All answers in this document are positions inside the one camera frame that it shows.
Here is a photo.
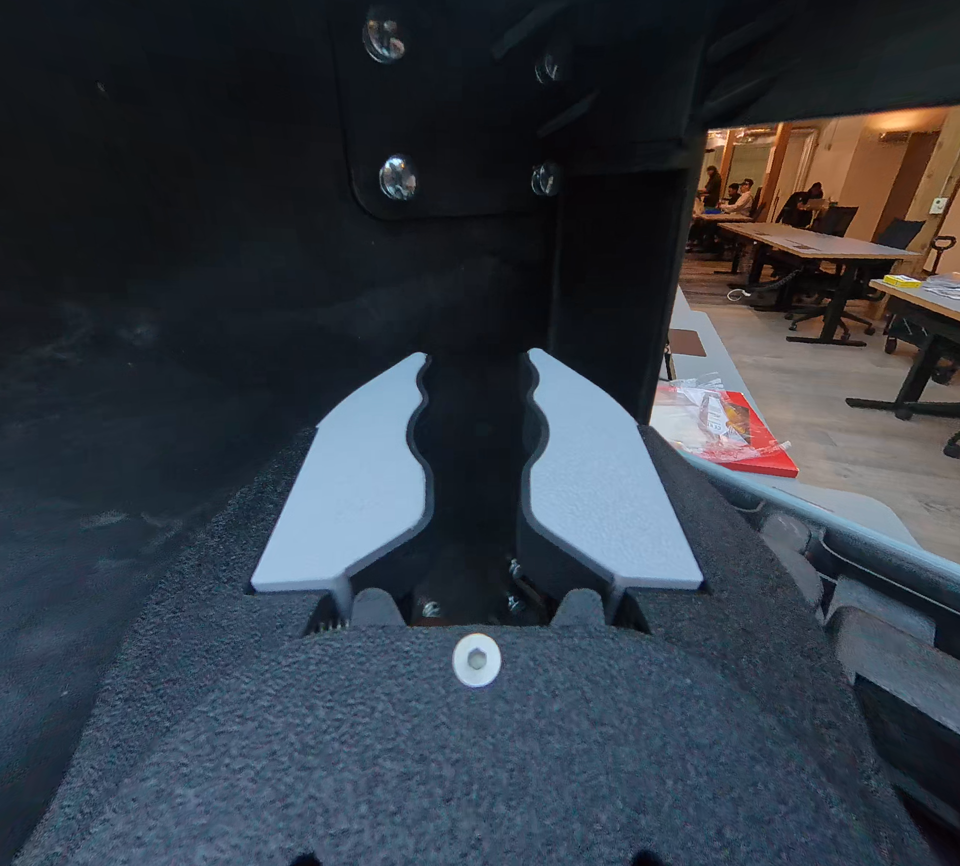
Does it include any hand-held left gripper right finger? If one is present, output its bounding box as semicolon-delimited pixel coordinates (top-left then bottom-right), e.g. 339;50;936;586
517;347;706;623

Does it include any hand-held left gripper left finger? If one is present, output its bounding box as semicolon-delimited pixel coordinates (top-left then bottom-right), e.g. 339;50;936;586
249;351;436;627

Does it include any far office desk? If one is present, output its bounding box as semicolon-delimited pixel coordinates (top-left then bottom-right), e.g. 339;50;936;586
688;209;753;254

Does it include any long wooden office desk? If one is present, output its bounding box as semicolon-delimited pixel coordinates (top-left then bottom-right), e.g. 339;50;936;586
714;221;924;347

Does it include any wooden desk with black legs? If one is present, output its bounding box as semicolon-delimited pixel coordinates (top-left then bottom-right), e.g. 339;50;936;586
846;275;960;422

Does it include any clear plastic bag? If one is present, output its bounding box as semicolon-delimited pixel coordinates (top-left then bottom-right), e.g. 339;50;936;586
660;372;793;464

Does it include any red flat box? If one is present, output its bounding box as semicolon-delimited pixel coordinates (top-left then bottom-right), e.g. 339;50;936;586
652;389;801;479

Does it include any black office chair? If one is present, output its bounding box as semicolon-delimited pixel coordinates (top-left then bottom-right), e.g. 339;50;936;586
871;217;930;357
786;204;875;341

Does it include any black square cart post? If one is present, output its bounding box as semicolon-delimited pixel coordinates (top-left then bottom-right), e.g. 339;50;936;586
551;157;706;425

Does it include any black metal corner bracket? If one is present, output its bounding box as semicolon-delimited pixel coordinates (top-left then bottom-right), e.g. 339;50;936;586
330;0;573;222

